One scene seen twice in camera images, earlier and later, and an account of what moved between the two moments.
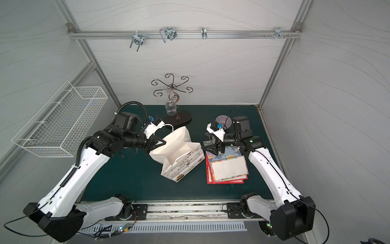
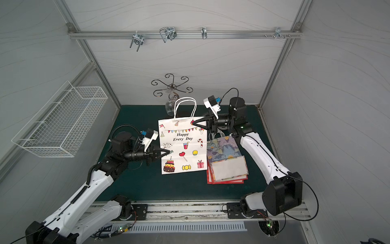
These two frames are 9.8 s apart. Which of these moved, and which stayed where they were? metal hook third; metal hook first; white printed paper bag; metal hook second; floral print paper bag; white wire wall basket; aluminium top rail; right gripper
Moved: right gripper; white printed paper bag
Stayed: metal hook second; metal hook first; metal hook third; aluminium top rail; floral print paper bag; white wire wall basket
